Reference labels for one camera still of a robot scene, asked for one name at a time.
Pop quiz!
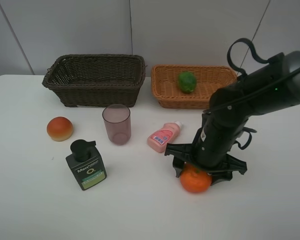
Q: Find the orange tangerine fruit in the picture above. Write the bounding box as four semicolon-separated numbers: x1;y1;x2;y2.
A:
179;163;212;194

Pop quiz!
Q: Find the translucent purple plastic cup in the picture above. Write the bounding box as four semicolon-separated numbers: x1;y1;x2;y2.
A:
102;104;131;146

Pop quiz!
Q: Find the light orange wicker basket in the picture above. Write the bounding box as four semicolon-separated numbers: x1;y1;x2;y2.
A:
151;64;237;110

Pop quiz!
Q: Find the dark brown wicker basket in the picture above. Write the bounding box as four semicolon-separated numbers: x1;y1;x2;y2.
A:
42;54;146;108

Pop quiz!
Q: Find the green lime fruit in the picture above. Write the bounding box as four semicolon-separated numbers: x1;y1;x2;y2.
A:
177;71;197;94

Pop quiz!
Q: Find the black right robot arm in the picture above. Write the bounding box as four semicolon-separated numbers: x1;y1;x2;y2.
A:
164;51;300;184

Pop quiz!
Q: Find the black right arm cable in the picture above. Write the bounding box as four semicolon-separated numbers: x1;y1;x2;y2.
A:
202;37;300;151

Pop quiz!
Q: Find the dark green pump bottle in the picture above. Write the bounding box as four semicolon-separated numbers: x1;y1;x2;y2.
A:
65;139;107;191

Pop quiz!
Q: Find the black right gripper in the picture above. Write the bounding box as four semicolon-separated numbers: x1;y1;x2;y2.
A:
164;113;248;186

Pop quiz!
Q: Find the round orange bread bun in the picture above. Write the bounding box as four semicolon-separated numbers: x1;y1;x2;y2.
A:
46;116;74;142

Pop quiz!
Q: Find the pink bottle white cap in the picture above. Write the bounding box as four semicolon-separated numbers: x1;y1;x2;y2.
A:
147;121;183;153

